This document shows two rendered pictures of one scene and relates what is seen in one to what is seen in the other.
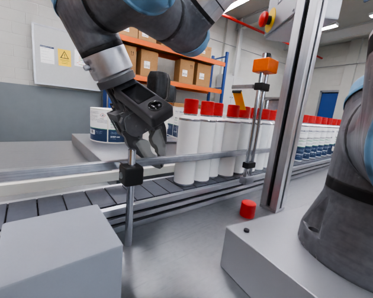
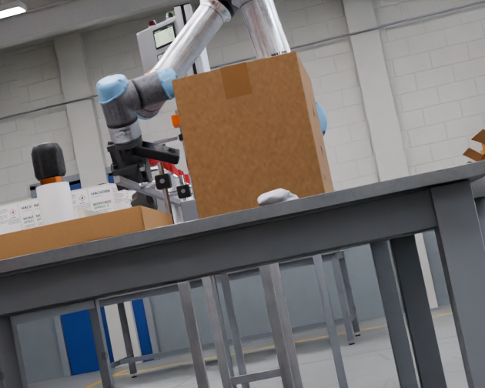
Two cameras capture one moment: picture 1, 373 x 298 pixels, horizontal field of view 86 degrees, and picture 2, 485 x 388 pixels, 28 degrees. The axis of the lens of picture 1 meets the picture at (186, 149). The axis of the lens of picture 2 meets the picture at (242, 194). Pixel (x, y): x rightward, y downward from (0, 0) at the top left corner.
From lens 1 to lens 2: 217 cm
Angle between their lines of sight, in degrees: 50
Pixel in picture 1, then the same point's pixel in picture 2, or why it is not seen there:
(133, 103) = (158, 151)
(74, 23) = (126, 107)
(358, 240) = not seen: hidden behind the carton
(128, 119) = (146, 168)
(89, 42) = (132, 117)
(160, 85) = (60, 158)
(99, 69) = (134, 133)
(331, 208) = not seen: hidden behind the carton
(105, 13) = (151, 101)
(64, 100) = not seen: outside the picture
